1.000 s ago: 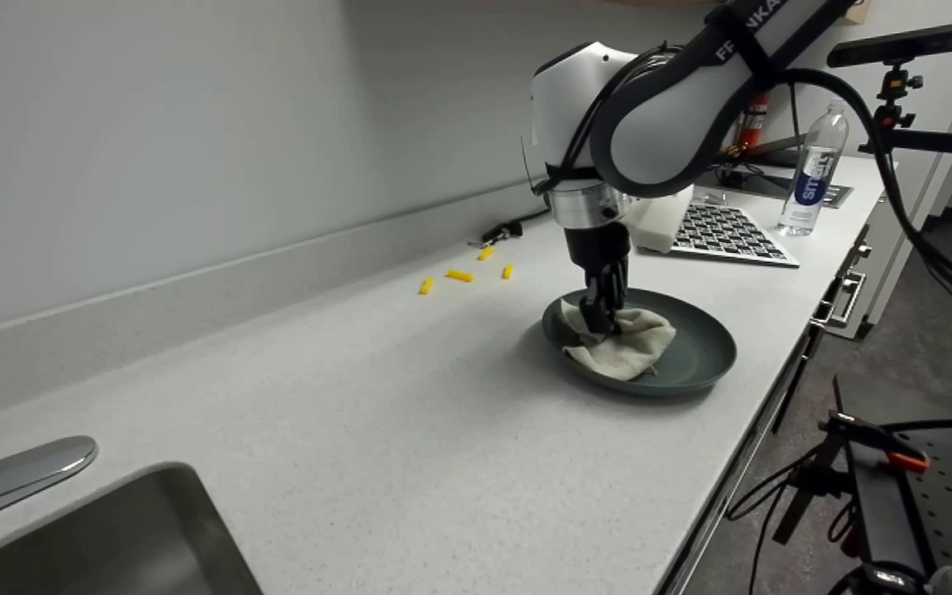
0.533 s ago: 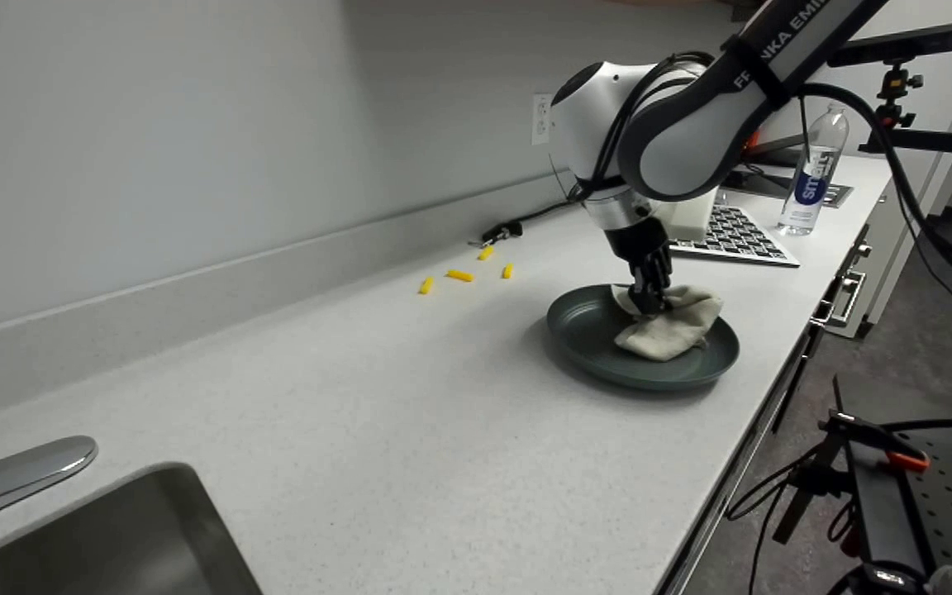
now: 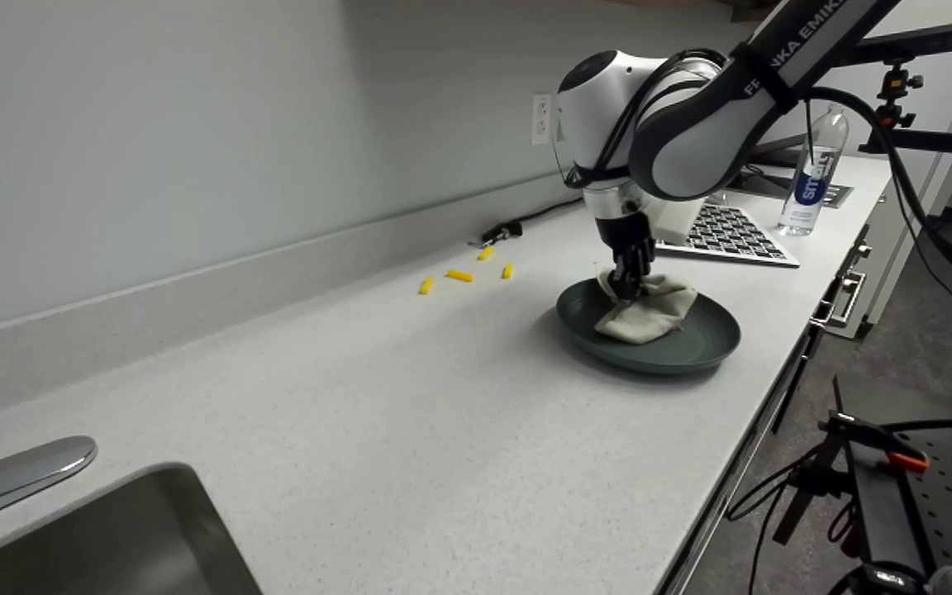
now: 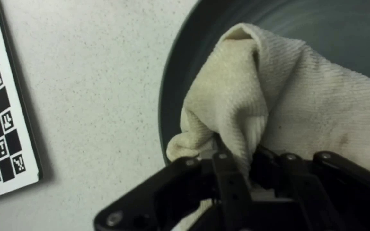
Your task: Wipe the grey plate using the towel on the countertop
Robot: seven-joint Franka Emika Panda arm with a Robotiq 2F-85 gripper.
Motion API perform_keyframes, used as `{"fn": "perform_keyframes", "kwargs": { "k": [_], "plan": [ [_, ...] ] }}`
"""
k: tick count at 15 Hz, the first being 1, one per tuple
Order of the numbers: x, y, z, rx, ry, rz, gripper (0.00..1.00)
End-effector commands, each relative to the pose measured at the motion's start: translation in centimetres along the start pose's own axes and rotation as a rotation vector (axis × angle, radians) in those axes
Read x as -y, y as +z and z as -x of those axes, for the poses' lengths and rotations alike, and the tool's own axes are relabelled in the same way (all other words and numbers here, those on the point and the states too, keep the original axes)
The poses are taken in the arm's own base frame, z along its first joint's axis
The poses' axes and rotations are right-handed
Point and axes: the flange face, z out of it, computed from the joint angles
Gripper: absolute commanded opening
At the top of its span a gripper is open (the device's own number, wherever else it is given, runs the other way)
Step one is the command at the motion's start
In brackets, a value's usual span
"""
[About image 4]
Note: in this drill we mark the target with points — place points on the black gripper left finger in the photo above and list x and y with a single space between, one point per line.
186 193

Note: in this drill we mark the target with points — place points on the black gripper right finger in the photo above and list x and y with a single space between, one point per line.
335 197

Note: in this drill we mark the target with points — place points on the cream white cloth towel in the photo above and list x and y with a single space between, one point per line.
301 94

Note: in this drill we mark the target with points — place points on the grey round plate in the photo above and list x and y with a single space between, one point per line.
322 21

